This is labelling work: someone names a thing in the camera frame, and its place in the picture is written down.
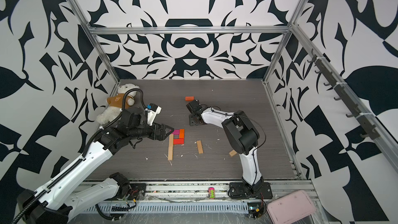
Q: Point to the white cable duct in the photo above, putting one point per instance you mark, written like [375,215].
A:
[182,207]

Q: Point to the orange block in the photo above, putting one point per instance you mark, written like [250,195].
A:
[181,134]
[189,98]

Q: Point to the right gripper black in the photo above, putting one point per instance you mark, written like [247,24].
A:
[190,121]

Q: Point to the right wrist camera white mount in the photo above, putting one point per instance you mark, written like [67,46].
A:
[194,107]

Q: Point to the white teddy bear brown shirt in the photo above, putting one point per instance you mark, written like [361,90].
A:
[114,105]

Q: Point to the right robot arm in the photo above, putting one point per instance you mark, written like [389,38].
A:
[241,134]

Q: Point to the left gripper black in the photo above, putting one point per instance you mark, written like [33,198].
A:
[156,136]

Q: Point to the green circuit board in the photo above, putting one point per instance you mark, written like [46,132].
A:
[255,210]

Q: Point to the natural wood block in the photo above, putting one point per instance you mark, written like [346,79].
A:
[200,147]
[232,153]
[170,153]
[171,141]

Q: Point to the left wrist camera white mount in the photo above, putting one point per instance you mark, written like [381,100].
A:
[152,110]

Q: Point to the red block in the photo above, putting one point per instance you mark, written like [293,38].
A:
[178,141]

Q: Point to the wall hook rail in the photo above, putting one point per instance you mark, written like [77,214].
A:
[341,105]

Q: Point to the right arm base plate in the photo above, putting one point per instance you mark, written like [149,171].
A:
[261,190]

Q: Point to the pink tray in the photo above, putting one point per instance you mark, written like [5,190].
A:
[291,208]

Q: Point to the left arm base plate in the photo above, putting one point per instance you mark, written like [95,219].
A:
[135,191]

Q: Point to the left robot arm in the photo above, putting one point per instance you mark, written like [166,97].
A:
[55,203]

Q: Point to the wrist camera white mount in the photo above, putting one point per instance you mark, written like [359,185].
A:
[194,107]
[152,110]

